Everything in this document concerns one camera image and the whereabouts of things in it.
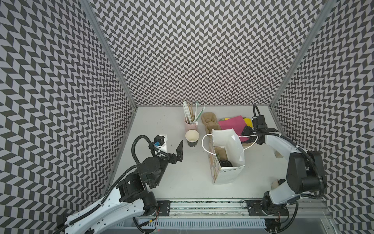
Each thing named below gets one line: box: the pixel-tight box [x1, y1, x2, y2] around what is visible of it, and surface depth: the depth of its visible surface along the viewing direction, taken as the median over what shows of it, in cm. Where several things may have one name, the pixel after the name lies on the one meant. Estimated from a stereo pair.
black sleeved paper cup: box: [185, 129, 200, 148], surface depth 92 cm
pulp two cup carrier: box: [214, 146, 228, 161], surface depth 91 cm
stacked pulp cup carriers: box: [201, 112, 222, 135], surface depth 107 cm
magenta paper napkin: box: [218, 115, 249, 143], surface depth 104 cm
